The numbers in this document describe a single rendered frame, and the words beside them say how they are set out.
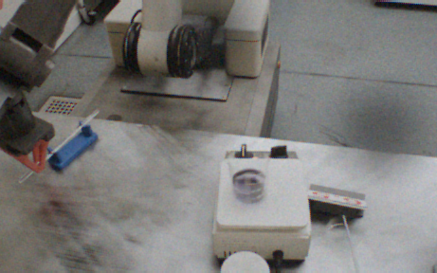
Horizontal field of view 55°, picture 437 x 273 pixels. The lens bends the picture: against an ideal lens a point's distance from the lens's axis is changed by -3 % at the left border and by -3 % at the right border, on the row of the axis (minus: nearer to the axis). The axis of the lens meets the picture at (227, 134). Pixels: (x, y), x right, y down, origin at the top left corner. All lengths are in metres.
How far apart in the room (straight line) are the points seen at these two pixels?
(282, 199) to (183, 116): 0.92
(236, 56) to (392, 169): 0.91
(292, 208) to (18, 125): 0.42
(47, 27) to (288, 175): 0.38
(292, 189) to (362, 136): 1.38
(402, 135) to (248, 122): 0.84
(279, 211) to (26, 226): 0.40
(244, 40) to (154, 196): 0.91
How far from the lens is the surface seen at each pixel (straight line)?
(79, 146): 0.83
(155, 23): 1.35
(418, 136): 2.04
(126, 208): 0.71
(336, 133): 1.95
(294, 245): 0.59
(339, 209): 0.67
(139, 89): 1.59
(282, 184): 0.60
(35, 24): 0.60
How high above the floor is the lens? 1.29
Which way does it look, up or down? 42 degrees down
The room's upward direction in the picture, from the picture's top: 3 degrees counter-clockwise
